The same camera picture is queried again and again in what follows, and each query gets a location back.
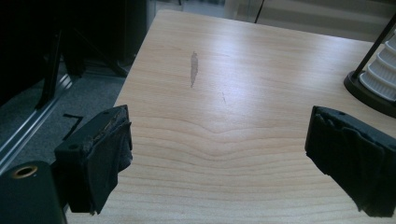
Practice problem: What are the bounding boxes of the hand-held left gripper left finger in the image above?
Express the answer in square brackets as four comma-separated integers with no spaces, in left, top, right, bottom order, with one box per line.
[53,104,134,216]

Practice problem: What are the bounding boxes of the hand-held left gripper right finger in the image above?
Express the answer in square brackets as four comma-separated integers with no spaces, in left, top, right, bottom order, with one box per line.
[304,105,396,218]

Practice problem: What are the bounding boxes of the black wire cup holder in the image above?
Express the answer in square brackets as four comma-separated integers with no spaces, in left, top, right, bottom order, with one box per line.
[343,13,396,119]

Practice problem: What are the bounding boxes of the stack of paper cups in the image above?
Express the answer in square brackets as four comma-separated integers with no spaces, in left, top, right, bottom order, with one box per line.
[359,29,396,103]

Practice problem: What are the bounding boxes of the black floor tape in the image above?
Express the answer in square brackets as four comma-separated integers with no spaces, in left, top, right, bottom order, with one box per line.
[62,113,84,141]

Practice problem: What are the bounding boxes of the black tripod stand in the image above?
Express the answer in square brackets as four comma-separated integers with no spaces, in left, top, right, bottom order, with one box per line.
[35,27,129,110]

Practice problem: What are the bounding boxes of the dark cabinet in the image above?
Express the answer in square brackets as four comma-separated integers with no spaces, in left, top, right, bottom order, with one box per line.
[122,0,157,64]

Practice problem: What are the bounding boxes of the aluminium floor rail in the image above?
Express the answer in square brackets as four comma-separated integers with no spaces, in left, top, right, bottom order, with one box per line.
[0,73,77,175]

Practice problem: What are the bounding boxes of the black hanging cable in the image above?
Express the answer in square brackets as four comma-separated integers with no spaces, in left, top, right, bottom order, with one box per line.
[253,0,266,24]

